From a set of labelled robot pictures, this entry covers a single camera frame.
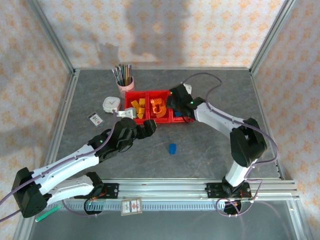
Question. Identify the small orange lego brick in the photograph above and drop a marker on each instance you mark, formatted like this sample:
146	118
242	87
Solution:
159	101

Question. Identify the small orange lego arch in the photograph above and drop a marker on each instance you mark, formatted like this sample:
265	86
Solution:
156	109

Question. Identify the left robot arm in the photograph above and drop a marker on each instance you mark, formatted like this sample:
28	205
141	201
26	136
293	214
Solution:
70	162

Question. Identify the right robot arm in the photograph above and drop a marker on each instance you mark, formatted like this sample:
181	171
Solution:
217	120

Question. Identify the red plastic bin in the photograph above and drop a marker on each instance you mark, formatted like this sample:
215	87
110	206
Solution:
160	120
178	120
135	96

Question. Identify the small card in clear sleeve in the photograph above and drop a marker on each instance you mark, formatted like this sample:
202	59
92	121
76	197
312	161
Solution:
95	119

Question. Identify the white alarm clock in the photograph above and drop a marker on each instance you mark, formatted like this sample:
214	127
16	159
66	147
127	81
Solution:
111	103

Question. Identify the pink pencil cup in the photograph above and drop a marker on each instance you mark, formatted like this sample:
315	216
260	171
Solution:
126	88

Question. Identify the colored pencil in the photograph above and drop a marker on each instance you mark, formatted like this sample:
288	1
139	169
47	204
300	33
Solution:
120	73
124	73
116	75
129	73

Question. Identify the red printed label card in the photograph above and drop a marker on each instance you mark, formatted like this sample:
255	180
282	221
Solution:
131	206

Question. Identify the green marker pen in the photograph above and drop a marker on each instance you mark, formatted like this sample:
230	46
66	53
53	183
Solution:
48	214

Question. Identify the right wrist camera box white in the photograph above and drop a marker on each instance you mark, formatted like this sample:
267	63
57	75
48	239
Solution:
188	88

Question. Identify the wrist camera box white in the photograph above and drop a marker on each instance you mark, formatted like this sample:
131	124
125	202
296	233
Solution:
127	113
188	88

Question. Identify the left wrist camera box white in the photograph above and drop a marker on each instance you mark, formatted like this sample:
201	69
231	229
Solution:
127	113

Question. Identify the thin aluminium rail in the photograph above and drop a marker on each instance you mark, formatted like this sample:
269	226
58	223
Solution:
150	68

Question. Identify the aluminium frame rail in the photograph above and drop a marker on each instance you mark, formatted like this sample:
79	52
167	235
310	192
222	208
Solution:
162	187

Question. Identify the aluminium side rail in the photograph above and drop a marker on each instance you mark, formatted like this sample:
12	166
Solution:
262	112
67	105

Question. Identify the aluminium frame post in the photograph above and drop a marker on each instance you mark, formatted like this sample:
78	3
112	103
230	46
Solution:
272	35
50	35

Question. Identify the aluminium frame leg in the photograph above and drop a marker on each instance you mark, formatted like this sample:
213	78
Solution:
297	220
21	227

